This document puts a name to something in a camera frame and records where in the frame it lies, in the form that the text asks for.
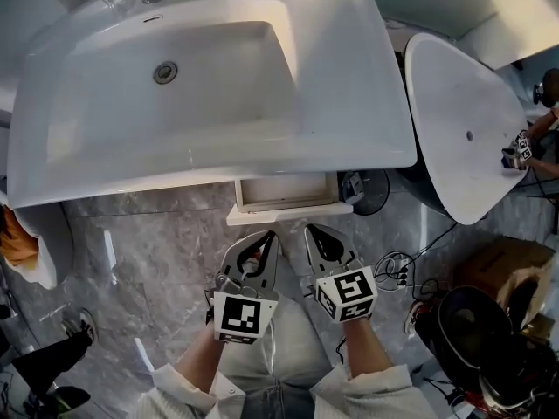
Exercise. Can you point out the orange cloth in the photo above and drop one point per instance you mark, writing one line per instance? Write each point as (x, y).
(17, 238)

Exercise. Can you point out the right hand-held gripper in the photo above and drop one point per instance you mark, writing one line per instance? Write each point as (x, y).
(349, 293)

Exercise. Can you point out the person's white striped shirt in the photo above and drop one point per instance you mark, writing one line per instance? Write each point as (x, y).
(183, 402)

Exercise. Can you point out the person's light jeans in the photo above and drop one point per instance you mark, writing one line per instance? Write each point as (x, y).
(288, 347)

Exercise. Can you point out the white vanity drawer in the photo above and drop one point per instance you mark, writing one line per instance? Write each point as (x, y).
(284, 190)

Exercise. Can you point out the person's left forearm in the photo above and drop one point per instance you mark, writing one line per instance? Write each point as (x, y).
(196, 365)

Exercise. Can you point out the white power strip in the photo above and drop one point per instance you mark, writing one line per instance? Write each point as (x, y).
(397, 271)

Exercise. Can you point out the white sink basin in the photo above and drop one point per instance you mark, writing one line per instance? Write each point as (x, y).
(218, 94)

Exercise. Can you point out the person's pale shoe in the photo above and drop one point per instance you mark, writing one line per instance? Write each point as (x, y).
(292, 247)

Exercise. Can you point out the large cardboard box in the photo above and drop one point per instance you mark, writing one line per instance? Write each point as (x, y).
(493, 264)

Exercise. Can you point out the black bag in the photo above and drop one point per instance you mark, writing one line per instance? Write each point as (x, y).
(471, 334)

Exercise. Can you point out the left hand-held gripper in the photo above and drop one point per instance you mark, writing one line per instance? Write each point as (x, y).
(240, 317)

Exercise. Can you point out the white bathtub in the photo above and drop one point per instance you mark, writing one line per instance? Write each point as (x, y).
(458, 125)

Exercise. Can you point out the person's right forearm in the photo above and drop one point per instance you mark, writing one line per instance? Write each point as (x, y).
(367, 352)

